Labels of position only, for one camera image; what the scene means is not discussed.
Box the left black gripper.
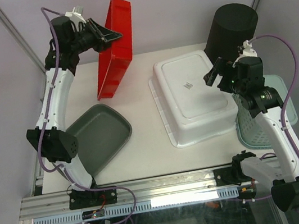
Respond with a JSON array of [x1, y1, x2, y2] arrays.
[[67, 13, 125, 56]]

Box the red plastic tray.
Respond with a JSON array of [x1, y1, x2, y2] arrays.
[[97, 0, 133, 100]]

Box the black ribbed waste bin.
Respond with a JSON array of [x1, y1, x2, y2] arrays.
[[205, 3, 259, 64]]

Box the large white plastic tub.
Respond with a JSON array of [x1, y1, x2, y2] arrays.
[[148, 50, 238, 149]]

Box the teal perforated plastic basket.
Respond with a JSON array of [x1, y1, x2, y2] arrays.
[[232, 75, 288, 150]]

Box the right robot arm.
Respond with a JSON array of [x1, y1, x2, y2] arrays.
[[203, 56, 299, 212]]

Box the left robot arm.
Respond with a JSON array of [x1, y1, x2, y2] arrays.
[[26, 16, 123, 206]]

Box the dark grey shallow tray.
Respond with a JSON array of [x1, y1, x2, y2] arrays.
[[66, 103, 133, 177]]

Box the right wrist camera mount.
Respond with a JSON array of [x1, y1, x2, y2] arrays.
[[238, 40, 258, 58]]

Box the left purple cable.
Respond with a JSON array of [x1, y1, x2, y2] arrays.
[[14, 0, 141, 224]]

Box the purple cable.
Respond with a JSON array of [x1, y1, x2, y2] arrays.
[[248, 30, 299, 224], [14, 0, 141, 224]]

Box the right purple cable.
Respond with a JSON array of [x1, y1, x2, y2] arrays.
[[248, 30, 299, 224]]

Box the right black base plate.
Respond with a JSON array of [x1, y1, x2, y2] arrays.
[[213, 167, 241, 187]]

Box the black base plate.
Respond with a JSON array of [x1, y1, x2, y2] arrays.
[[69, 188, 117, 210], [213, 167, 241, 187]]

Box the left aluminium frame post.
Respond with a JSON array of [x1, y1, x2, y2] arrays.
[[0, 7, 46, 73]]

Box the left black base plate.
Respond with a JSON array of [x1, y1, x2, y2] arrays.
[[69, 188, 117, 210]]

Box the aluminium mounting rail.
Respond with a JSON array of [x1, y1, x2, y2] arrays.
[[19, 164, 231, 220]]

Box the grey slotted cable duct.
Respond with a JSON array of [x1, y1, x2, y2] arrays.
[[33, 187, 239, 224]]

